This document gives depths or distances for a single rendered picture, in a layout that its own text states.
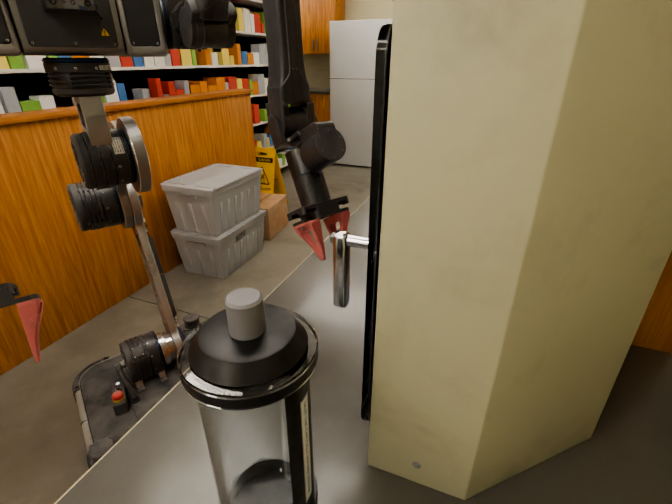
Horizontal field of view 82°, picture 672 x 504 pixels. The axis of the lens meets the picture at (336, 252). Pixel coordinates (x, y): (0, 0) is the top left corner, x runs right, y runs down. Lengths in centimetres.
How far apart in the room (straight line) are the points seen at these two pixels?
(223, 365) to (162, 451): 29
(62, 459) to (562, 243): 187
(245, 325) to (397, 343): 15
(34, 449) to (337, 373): 161
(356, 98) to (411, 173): 519
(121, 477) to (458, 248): 45
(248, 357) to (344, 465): 27
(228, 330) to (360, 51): 523
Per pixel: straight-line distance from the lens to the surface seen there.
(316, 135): 64
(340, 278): 41
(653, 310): 80
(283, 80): 71
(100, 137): 114
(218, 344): 30
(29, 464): 203
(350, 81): 551
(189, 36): 102
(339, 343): 67
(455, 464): 47
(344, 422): 56
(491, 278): 33
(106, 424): 166
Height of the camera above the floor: 137
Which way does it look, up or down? 26 degrees down
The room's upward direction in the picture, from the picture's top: straight up
